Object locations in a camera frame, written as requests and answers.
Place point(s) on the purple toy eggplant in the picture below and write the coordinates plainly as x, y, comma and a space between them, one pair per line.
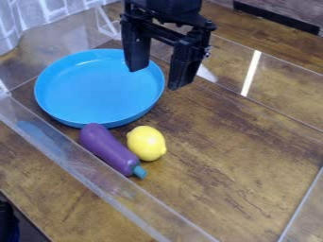
100, 142

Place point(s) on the clear acrylic enclosure wall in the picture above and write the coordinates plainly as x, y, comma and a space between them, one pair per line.
240, 179

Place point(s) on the blue round tray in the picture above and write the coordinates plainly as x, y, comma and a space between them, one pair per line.
89, 88

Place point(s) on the white patterned curtain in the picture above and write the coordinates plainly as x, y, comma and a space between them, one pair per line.
24, 14

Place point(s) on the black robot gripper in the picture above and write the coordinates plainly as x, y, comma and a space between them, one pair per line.
168, 21

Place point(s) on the yellow toy lemon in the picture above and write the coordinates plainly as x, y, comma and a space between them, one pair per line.
147, 143

